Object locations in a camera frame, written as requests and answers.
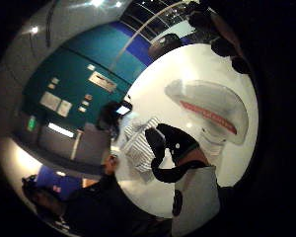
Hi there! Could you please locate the white wall poster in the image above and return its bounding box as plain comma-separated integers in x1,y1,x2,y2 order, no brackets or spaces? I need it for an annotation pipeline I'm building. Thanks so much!
38,91,62,112
56,100,73,119

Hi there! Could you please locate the wide white wall sign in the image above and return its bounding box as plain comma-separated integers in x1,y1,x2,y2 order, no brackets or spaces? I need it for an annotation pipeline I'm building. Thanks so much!
88,70,118,94

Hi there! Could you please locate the white light strip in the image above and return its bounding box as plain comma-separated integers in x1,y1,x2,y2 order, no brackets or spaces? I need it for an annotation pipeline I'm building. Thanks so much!
46,121,76,139

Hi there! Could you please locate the group of small wall plaques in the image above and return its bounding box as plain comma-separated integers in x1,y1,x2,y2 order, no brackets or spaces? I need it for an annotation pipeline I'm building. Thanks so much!
46,63,97,114

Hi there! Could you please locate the green exit sign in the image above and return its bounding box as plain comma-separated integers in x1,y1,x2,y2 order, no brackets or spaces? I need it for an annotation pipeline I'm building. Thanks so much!
26,115,37,133

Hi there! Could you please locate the grey counter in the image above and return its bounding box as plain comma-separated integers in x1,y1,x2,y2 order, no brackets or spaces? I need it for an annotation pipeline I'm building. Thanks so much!
14,112,111,167

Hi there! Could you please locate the bright handheld screen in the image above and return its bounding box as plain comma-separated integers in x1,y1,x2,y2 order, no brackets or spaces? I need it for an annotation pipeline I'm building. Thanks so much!
115,104,132,117

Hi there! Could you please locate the white striped cloth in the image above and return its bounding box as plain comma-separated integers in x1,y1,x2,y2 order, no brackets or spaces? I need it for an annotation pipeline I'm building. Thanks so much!
122,117,163,174

